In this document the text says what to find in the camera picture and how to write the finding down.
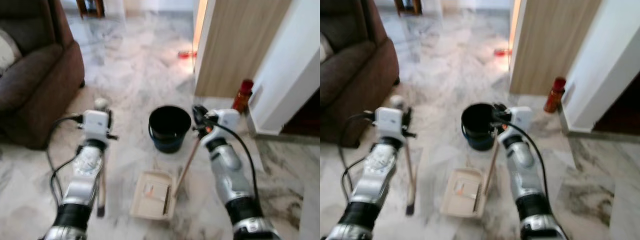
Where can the light wood wall panel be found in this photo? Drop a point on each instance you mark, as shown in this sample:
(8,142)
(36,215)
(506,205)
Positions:
(552,42)
(240,45)

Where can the brown wooden chair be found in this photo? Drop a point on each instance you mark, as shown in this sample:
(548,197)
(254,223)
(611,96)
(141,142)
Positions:
(90,7)
(407,6)

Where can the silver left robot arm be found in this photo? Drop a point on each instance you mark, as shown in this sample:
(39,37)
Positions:
(85,170)
(377,167)

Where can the beige broom purple bristles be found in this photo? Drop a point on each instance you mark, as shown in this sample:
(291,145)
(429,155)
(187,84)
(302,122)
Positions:
(411,180)
(103,180)

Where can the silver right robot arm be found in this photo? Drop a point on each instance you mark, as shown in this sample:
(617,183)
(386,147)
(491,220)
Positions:
(227,170)
(520,165)

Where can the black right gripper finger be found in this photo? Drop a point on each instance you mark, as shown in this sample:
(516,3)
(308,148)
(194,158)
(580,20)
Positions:
(497,113)
(198,116)
(504,112)
(205,114)

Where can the small red object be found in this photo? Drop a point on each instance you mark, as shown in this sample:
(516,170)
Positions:
(186,54)
(502,52)

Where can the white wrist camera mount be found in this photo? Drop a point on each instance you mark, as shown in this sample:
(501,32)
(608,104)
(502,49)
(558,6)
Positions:
(389,122)
(96,125)
(227,120)
(521,119)

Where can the red spray can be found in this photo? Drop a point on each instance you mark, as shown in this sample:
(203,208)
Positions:
(242,97)
(555,95)

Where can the grey cushion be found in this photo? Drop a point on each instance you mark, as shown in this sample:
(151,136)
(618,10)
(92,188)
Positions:
(326,49)
(9,52)

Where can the dark wooden staircase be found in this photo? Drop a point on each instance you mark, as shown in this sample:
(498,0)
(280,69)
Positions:
(302,117)
(620,107)

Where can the black bucket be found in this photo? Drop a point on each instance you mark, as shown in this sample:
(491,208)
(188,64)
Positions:
(477,127)
(169,127)

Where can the brown sofa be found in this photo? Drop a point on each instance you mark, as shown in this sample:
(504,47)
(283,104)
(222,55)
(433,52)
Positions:
(355,75)
(40,75)

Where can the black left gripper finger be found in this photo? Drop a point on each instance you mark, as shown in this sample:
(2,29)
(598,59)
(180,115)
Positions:
(408,116)
(109,118)

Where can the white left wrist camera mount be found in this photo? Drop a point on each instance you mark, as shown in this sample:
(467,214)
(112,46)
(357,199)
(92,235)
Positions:
(96,125)
(389,122)

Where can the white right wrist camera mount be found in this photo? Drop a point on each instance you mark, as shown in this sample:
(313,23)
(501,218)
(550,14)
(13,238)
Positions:
(227,120)
(521,119)

